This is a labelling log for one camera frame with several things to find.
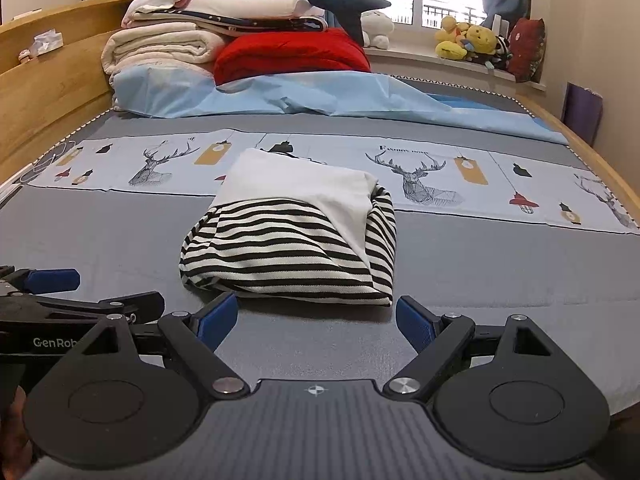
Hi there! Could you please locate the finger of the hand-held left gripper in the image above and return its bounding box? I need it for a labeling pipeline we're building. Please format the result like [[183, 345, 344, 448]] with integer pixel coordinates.
[[97, 291, 165, 322], [0, 268, 81, 293]]

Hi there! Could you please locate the black white striped hooded top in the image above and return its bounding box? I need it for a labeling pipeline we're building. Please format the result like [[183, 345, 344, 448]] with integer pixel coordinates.
[[179, 147, 397, 307]]

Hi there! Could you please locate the white plush toy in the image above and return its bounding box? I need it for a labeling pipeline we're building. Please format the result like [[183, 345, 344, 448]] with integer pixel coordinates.
[[361, 9, 395, 48]]

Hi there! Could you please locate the yellow bear plush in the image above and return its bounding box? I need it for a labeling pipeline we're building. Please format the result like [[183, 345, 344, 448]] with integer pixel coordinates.
[[465, 25, 498, 56]]

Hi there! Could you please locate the white quilt with navy trim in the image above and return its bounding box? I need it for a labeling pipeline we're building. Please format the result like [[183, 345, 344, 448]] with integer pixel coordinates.
[[132, 0, 328, 36]]

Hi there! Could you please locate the printed white table cloth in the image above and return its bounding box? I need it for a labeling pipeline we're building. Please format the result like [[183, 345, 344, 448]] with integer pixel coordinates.
[[0, 0, 640, 221]]

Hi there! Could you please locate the tissue pack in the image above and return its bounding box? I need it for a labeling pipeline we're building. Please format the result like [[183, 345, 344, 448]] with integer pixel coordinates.
[[31, 30, 65, 53]]

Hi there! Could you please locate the black white striped plush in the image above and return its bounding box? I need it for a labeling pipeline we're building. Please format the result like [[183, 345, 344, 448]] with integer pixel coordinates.
[[487, 35, 513, 68]]

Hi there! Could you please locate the white window sill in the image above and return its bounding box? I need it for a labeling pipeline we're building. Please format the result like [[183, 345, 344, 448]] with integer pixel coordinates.
[[367, 45, 548, 93]]

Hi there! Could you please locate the yellow duck plush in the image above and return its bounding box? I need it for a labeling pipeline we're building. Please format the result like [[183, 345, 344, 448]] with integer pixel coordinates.
[[435, 40, 468, 61]]

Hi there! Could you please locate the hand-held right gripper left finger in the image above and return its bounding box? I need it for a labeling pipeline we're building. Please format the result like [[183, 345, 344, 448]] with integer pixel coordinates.
[[82, 292, 251, 398]]

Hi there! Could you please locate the dark red cushion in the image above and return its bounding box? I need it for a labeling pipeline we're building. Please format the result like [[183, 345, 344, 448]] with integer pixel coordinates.
[[507, 17, 545, 83]]

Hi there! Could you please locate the light blue sheet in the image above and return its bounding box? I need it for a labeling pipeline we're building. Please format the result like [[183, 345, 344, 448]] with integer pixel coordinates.
[[111, 67, 568, 146]]

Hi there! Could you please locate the red folded blanket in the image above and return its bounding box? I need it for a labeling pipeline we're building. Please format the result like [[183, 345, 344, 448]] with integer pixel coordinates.
[[214, 29, 372, 86]]

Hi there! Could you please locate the yellow plush toy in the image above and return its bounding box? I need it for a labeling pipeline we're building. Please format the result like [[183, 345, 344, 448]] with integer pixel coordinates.
[[435, 16, 471, 43]]

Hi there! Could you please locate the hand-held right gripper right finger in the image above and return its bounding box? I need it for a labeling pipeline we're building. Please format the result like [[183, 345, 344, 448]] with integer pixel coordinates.
[[382, 296, 551, 398]]

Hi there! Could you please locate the white cable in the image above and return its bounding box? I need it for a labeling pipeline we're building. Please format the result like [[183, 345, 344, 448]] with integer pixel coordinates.
[[20, 145, 83, 186]]

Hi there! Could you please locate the person's left hand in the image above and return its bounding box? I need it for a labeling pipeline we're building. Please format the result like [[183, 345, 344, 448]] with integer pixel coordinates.
[[0, 387, 33, 466]]

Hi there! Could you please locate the cream folded blanket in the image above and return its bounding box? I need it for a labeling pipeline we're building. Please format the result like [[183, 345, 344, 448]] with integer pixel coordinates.
[[101, 27, 231, 78]]

